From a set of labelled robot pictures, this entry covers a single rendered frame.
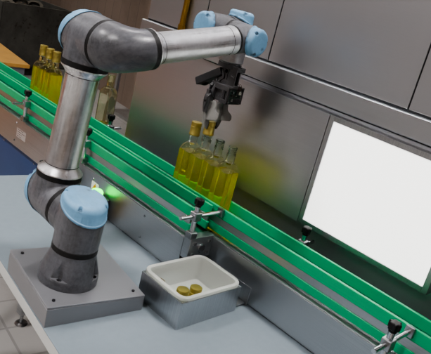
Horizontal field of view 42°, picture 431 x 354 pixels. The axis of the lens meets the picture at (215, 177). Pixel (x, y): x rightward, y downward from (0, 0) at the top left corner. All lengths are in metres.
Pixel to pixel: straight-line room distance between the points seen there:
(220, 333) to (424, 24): 0.95
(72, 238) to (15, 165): 1.22
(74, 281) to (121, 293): 0.13
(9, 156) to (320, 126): 1.46
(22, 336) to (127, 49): 1.65
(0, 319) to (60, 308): 1.35
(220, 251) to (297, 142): 0.40
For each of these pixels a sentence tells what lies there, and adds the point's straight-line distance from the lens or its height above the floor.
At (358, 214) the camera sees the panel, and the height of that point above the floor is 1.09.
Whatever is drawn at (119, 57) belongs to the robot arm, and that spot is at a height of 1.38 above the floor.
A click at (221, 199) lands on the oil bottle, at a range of 1.73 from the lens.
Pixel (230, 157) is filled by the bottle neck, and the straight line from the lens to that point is 1.71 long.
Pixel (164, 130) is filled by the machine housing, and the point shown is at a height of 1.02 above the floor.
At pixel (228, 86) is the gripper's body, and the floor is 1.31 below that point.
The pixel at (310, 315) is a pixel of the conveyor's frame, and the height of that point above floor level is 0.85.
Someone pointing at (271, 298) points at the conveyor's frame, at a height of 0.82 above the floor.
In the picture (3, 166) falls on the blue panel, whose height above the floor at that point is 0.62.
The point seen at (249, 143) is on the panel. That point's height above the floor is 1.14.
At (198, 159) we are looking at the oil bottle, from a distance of 1.79.
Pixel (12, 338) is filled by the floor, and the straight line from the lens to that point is 2.64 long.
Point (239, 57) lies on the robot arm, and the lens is 1.70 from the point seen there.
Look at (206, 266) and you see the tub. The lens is 1.67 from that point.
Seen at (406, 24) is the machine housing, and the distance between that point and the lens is 1.59.
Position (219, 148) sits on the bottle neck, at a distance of 1.75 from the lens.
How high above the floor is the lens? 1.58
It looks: 18 degrees down
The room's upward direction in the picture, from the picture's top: 14 degrees clockwise
